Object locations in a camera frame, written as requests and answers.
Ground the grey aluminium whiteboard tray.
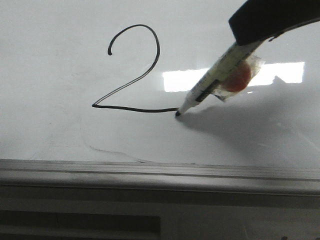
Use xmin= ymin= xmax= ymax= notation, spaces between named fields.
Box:
xmin=0 ymin=159 xmax=320 ymax=196

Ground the red magnet taped to marker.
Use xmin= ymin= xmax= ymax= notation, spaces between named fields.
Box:
xmin=211 ymin=55 xmax=265 ymax=102

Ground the white whiteboard marker black tip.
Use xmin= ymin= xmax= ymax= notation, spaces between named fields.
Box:
xmin=175 ymin=41 xmax=263 ymax=117

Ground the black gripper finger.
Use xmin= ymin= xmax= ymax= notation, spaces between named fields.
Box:
xmin=228 ymin=0 xmax=320 ymax=46

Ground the white whiteboard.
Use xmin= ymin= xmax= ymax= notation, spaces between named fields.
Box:
xmin=0 ymin=0 xmax=320 ymax=169

